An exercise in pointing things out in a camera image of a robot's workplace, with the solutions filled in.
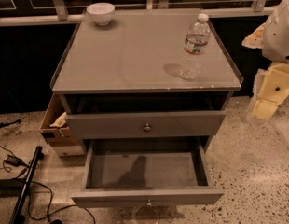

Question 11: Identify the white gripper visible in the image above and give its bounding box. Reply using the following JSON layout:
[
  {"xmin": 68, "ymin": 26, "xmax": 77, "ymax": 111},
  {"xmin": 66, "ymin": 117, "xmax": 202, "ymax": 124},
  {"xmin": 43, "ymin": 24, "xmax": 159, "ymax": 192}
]
[{"xmin": 241, "ymin": 24, "xmax": 289, "ymax": 119}]

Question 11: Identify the clear plastic water bottle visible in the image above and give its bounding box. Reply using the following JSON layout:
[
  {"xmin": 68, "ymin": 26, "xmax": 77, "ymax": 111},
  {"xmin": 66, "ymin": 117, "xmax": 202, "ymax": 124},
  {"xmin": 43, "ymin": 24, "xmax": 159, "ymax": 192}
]
[{"xmin": 180, "ymin": 13, "xmax": 211, "ymax": 80}]

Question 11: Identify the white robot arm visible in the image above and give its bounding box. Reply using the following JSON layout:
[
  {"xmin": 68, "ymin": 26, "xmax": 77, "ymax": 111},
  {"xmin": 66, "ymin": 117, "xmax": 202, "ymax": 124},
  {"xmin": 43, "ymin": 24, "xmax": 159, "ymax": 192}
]
[{"xmin": 241, "ymin": 0, "xmax": 289, "ymax": 119}]

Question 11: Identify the grey upper drawer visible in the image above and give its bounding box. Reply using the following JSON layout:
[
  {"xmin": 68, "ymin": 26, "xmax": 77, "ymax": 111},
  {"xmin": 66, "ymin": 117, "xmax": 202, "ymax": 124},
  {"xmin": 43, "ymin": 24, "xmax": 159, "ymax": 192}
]
[{"xmin": 65, "ymin": 111, "xmax": 226, "ymax": 139}]

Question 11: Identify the grey drawer cabinet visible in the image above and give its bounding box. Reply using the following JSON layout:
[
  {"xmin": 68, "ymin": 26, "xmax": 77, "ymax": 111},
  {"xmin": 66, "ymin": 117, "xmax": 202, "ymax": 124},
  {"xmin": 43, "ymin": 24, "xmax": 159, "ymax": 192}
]
[{"xmin": 51, "ymin": 9, "xmax": 241, "ymax": 147}]

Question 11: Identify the open grey middle drawer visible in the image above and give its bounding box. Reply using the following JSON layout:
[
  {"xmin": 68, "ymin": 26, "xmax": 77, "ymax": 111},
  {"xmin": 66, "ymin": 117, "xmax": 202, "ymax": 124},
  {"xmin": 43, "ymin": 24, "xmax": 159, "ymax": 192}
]
[{"xmin": 72, "ymin": 137, "xmax": 223, "ymax": 208}]

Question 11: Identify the white ceramic bowl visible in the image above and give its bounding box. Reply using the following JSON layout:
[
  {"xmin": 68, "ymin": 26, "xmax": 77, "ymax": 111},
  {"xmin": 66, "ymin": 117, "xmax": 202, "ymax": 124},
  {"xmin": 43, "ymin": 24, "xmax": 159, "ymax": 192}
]
[{"xmin": 87, "ymin": 3, "xmax": 115, "ymax": 25}]

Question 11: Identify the white metal railing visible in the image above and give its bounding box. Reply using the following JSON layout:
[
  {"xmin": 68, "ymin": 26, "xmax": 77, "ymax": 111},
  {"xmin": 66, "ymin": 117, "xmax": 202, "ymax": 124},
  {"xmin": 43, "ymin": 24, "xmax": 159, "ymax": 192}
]
[{"xmin": 0, "ymin": 0, "xmax": 289, "ymax": 28}]

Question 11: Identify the brown cardboard box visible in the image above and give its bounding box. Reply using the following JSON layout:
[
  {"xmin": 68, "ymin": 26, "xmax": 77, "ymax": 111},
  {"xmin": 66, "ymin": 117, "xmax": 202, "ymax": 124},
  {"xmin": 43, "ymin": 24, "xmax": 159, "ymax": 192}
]
[{"xmin": 40, "ymin": 95, "xmax": 84, "ymax": 157}]

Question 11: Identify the black tool on floor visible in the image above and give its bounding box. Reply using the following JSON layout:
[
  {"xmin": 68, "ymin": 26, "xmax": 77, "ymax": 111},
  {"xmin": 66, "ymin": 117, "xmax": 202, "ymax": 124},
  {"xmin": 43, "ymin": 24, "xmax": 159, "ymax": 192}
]
[{"xmin": 0, "ymin": 119, "xmax": 21, "ymax": 129}]

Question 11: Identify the black power adapter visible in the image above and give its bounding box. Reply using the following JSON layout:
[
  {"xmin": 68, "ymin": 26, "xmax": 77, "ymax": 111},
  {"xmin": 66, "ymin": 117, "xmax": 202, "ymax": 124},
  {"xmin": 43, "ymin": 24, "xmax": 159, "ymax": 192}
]
[{"xmin": 4, "ymin": 155, "xmax": 23, "ymax": 167}]

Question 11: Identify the black pole on floor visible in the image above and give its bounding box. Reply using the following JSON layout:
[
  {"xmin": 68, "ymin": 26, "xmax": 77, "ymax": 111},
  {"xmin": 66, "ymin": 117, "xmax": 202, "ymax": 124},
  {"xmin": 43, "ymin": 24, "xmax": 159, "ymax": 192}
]
[{"xmin": 9, "ymin": 146, "xmax": 43, "ymax": 224}]

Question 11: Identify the black floor cable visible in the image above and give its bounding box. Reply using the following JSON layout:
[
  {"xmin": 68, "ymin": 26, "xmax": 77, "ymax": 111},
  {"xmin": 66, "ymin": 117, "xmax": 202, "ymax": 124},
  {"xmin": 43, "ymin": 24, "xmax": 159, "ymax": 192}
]
[{"xmin": 0, "ymin": 140, "xmax": 96, "ymax": 224}]

